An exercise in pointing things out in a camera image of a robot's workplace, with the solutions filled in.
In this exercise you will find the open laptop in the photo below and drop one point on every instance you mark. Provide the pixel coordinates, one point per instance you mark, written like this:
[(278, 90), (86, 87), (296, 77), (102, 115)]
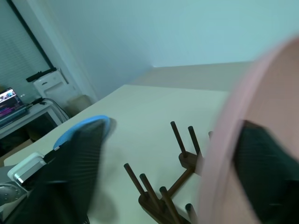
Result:
[(9, 99)]

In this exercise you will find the flat black device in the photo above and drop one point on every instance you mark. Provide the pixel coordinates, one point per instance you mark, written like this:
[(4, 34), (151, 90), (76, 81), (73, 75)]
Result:
[(39, 74)]

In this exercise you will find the white window blind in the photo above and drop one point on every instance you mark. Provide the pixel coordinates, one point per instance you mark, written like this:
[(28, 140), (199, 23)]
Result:
[(14, 46)]

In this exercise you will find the beige cardboard box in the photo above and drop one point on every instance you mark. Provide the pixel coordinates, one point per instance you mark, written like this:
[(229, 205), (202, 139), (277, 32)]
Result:
[(79, 104)]

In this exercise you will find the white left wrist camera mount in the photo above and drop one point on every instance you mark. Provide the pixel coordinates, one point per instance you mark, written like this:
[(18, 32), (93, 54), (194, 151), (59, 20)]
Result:
[(28, 164)]

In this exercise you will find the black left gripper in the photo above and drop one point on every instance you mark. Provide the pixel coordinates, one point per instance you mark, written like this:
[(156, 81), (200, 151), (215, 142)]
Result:
[(50, 154)]

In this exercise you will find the black window frame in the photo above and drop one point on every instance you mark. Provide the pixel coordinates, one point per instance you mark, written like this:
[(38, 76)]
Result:
[(30, 32)]

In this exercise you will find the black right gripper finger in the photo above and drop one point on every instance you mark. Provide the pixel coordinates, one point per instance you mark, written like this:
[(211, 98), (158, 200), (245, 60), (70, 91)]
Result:
[(268, 177)]

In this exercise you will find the white computer tower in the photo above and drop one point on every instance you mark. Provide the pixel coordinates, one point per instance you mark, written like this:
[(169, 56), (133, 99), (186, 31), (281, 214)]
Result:
[(53, 86)]

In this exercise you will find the blue plate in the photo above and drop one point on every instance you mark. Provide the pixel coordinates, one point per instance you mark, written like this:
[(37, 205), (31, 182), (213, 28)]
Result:
[(62, 138)]

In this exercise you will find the white side desk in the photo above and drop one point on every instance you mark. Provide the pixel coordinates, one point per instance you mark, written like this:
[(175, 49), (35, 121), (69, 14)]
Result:
[(35, 112)]

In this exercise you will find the dark wooden dish rack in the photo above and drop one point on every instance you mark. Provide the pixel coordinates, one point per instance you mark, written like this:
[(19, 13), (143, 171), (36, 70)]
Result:
[(187, 159)]

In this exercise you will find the pink plate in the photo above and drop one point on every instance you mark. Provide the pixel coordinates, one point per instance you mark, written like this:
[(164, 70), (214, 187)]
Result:
[(268, 93)]

